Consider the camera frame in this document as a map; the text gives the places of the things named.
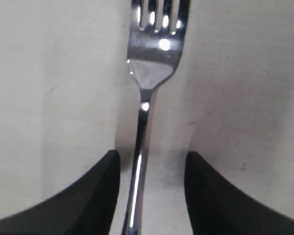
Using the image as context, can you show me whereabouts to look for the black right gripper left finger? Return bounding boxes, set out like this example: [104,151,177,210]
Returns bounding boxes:
[0,150,121,235]

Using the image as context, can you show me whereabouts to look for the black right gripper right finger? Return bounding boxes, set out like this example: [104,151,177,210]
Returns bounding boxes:
[184,151,294,235]

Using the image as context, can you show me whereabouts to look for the silver metal fork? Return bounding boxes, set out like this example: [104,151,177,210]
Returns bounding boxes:
[122,0,191,235]

